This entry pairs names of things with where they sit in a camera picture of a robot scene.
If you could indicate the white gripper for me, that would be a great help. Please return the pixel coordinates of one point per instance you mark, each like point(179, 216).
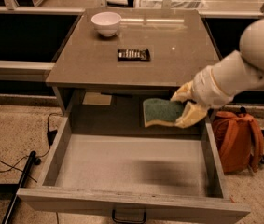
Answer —
point(206, 89)

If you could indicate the green and yellow sponge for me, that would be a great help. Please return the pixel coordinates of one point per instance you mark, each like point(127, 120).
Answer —
point(161, 112)

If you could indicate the black power adapter with cable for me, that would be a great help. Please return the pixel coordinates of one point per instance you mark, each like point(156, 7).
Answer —
point(51, 135)

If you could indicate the orange backpack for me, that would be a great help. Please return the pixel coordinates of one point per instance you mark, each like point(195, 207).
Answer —
point(239, 140)

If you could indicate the open grey top drawer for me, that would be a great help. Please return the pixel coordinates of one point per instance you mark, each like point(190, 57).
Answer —
point(97, 165)

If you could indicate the grey wooden cabinet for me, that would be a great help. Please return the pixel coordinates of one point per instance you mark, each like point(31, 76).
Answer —
point(153, 52)

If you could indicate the black metal pole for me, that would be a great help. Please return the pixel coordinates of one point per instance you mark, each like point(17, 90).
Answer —
point(25, 174)

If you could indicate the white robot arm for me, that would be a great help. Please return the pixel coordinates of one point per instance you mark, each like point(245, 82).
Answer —
point(243, 69)

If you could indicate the black tray with metal bits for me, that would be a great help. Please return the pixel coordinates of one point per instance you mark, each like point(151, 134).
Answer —
point(142, 55)

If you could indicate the white ceramic bowl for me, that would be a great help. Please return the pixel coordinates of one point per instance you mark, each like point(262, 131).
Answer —
point(106, 23)

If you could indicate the black drawer handle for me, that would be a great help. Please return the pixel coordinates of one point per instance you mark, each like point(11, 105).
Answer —
point(119, 218)

